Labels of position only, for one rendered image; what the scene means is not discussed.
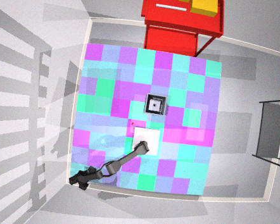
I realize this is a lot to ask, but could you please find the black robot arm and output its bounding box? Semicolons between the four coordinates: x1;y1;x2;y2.
68;141;150;185

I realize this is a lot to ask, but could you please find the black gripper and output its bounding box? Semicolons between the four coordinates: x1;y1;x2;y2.
79;166;97;190

